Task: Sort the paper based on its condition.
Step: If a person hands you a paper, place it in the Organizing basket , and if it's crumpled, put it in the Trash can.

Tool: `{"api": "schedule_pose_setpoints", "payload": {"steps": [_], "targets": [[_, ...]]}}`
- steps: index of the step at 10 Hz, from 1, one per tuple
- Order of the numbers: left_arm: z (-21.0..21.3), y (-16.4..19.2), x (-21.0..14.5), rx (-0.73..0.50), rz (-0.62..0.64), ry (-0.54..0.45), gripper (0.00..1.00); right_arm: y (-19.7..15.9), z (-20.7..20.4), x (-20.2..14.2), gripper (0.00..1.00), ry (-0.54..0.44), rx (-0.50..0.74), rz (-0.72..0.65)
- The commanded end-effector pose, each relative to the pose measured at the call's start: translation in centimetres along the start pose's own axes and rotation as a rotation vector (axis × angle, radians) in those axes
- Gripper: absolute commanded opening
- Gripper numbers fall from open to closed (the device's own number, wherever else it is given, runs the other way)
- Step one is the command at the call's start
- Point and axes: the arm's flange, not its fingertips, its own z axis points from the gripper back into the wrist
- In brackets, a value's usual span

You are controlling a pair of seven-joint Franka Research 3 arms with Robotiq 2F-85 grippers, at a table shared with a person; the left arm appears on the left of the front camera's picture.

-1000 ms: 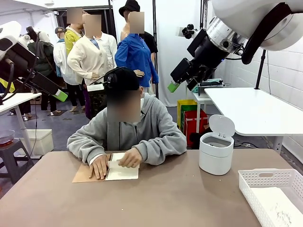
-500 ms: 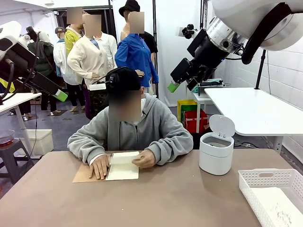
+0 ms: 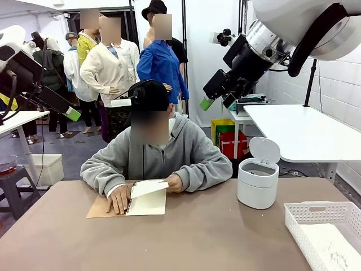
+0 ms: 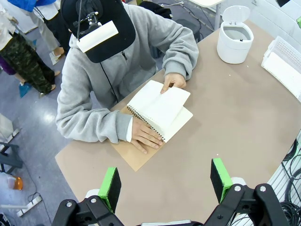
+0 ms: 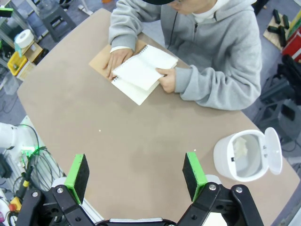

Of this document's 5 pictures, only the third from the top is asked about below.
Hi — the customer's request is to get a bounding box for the yellow bag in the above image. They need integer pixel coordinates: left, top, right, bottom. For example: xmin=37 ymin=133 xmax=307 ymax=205
xmin=211 ymin=119 xmax=236 ymax=145

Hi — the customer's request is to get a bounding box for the red plastic crate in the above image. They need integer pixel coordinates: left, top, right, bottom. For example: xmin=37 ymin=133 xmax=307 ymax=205
xmin=219 ymin=130 xmax=249 ymax=160

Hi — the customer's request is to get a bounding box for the spiral notebook brown cover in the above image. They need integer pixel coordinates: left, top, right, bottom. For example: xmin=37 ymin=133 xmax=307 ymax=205
xmin=85 ymin=178 xmax=170 ymax=219

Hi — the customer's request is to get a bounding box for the mannequin in white shirt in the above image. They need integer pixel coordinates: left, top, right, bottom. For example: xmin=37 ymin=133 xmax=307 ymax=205
xmin=63 ymin=32 xmax=98 ymax=134

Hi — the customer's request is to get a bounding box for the white plastic floor crate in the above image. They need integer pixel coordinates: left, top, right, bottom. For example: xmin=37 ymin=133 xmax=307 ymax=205
xmin=22 ymin=154 xmax=65 ymax=187

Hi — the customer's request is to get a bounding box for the flat white paper sheet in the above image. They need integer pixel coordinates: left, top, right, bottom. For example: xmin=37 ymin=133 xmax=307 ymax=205
xmin=299 ymin=222 xmax=361 ymax=271

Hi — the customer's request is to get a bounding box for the grey plastic stool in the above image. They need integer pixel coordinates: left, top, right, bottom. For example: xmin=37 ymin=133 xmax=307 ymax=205
xmin=0 ymin=165 xmax=42 ymax=221

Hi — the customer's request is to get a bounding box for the clear bowl with red liquid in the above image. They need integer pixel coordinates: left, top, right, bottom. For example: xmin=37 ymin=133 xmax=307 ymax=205
xmin=0 ymin=154 xmax=19 ymax=173

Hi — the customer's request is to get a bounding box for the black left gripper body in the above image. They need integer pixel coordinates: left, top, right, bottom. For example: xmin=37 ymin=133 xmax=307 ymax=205
xmin=0 ymin=51 xmax=43 ymax=96

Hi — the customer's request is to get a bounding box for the small white side table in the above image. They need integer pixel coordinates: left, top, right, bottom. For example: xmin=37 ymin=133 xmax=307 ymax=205
xmin=225 ymin=108 xmax=254 ymax=159

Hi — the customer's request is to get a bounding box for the person's left hand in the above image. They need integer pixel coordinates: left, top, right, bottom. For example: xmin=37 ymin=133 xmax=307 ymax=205
xmin=164 ymin=173 xmax=184 ymax=194

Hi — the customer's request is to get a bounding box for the black bucket hat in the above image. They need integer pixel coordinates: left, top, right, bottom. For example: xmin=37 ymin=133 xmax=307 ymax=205
xmin=141 ymin=0 xmax=168 ymax=21

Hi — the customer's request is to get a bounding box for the white lidded trash bin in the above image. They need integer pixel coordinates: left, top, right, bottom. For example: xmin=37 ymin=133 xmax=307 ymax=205
xmin=236 ymin=136 xmax=281 ymax=211

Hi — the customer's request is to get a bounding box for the white face mask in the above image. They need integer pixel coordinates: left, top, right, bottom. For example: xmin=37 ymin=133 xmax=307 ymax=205
xmin=168 ymin=117 xmax=177 ymax=139

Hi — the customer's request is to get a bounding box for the mannequin in yellow shirt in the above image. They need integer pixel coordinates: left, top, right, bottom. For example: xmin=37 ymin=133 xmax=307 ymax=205
xmin=76 ymin=8 xmax=100 ymax=68

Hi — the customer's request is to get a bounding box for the person's left forearm grey sleeve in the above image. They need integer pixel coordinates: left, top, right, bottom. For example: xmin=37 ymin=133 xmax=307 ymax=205
xmin=173 ymin=160 xmax=234 ymax=193

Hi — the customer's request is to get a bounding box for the white perforated plastic basket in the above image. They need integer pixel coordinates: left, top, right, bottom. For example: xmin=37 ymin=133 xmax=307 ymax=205
xmin=283 ymin=200 xmax=361 ymax=271

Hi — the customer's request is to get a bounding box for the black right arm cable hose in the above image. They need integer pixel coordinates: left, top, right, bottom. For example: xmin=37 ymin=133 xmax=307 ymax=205
xmin=287 ymin=2 xmax=351 ymax=77

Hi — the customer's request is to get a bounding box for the person's right hand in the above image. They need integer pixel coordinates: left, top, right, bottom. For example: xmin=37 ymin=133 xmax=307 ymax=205
xmin=106 ymin=184 xmax=133 ymax=216

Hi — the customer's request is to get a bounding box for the white head-mounted camera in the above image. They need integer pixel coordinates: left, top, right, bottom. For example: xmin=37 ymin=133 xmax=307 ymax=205
xmin=110 ymin=98 xmax=133 ymax=108

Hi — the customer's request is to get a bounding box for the mannequin in cream cardigan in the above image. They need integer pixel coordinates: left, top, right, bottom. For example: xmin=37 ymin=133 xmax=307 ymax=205
xmin=79 ymin=16 xmax=142 ymax=143

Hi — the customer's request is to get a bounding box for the mannequin in blue shirt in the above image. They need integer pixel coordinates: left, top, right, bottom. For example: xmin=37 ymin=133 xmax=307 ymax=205
xmin=136 ymin=0 xmax=190 ymax=114

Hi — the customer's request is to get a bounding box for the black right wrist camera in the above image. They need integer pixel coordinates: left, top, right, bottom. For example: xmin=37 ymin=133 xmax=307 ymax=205
xmin=216 ymin=28 xmax=237 ymax=47

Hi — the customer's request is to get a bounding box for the person's right forearm grey sleeve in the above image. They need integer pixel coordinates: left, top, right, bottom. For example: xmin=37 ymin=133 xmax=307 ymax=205
xmin=80 ymin=156 xmax=128 ymax=198

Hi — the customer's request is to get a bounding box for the green bag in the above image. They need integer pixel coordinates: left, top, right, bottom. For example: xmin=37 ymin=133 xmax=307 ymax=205
xmin=215 ymin=123 xmax=241 ymax=148

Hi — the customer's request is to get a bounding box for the black light stand pole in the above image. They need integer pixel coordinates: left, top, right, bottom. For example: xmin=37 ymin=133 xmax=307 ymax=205
xmin=302 ymin=58 xmax=319 ymax=108

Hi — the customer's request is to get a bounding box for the black baseball cap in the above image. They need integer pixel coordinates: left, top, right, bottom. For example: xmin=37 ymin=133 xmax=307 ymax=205
xmin=127 ymin=80 xmax=171 ymax=114

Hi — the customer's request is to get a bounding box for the person in grey hoodie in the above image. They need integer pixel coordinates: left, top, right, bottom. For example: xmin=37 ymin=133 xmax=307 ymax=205
xmin=80 ymin=80 xmax=234 ymax=199

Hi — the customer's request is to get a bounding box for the yellow hi-vis vest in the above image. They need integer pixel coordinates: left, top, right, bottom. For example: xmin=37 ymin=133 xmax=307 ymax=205
xmin=0 ymin=93 xmax=19 ymax=112

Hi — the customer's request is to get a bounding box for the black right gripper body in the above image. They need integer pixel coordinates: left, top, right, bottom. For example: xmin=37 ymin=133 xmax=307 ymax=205
xmin=222 ymin=34 xmax=272 ymax=83

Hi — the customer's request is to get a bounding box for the black backdrop stand pole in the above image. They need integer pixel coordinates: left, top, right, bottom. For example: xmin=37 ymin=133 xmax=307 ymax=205
xmin=181 ymin=0 xmax=189 ymax=115

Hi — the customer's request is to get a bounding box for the teal cloth pile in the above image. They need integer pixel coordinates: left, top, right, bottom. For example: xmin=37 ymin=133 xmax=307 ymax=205
xmin=228 ymin=93 xmax=267 ymax=112

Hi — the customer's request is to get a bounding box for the mannequin in dark green jacket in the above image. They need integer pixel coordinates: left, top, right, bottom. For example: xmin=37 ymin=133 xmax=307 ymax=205
xmin=30 ymin=30 xmax=69 ymax=134

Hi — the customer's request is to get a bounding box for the large white desk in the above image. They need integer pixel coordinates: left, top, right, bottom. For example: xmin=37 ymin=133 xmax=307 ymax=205
xmin=243 ymin=103 xmax=361 ymax=185

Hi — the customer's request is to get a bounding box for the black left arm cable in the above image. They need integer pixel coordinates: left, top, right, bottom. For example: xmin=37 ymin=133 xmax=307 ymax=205
xmin=0 ymin=38 xmax=48 ymax=125

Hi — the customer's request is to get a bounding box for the mannequin in black t-shirt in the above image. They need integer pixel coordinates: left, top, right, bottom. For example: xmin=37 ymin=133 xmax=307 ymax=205
xmin=168 ymin=37 xmax=189 ymax=114

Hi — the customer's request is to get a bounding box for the white desk with white leg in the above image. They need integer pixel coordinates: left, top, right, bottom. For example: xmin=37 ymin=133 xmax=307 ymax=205
xmin=0 ymin=110 xmax=51 ymax=190

